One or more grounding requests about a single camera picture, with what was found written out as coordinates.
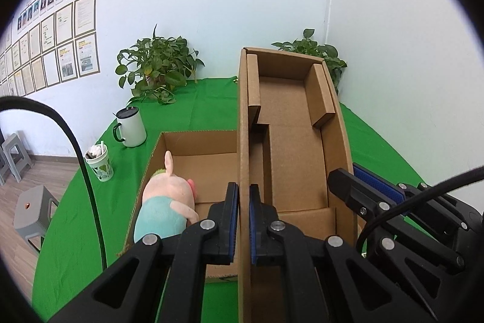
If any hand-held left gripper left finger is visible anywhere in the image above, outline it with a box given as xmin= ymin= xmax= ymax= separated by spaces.
xmin=49 ymin=182 xmax=240 ymax=323

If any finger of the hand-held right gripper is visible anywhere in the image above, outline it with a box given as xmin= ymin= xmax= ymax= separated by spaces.
xmin=327 ymin=169 xmax=466 ymax=308
xmin=353 ymin=163 xmax=471 ymax=233

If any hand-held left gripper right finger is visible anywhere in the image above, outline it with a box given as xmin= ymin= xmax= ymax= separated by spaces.
xmin=250 ymin=184 xmax=435 ymax=323

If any large cardboard box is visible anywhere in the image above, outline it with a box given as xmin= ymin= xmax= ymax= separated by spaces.
xmin=123 ymin=130 xmax=241 ymax=283

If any cardboard divider insert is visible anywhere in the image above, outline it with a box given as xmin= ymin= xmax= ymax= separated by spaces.
xmin=237 ymin=47 xmax=367 ymax=323

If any pink pig plush toy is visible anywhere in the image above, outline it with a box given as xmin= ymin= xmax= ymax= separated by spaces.
xmin=133 ymin=151 xmax=200 ymax=244

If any green tablecloth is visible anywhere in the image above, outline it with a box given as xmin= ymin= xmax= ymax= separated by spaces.
xmin=32 ymin=76 xmax=435 ymax=323

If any white mug with black lid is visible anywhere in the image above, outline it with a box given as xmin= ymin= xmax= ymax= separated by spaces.
xmin=113 ymin=106 xmax=147 ymax=148

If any potted plant in red pot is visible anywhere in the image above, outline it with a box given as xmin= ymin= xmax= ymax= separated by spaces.
xmin=271 ymin=28 xmax=348 ymax=95

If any green patterned paper cup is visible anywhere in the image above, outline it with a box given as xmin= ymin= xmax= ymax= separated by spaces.
xmin=85 ymin=142 xmax=114 ymax=182

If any potted plant with yellow leaves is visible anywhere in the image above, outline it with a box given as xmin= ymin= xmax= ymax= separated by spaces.
xmin=115 ymin=24 xmax=205 ymax=106

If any grey plastic stool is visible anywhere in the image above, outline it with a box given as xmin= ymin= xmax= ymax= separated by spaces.
xmin=13 ymin=185 xmax=60 ymax=254
xmin=0 ymin=132 xmax=35 ymax=184

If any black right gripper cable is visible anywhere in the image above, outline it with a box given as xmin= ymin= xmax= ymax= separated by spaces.
xmin=355 ymin=166 xmax=484 ymax=258

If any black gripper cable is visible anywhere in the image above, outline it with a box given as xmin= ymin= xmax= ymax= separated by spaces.
xmin=355 ymin=166 xmax=484 ymax=258
xmin=0 ymin=96 xmax=109 ymax=269

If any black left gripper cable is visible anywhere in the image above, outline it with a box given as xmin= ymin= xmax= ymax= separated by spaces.
xmin=0 ymin=96 xmax=109 ymax=269

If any group of framed wall documents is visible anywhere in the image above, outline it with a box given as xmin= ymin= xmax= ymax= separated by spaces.
xmin=0 ymin=0 xmax=102 ymax=101

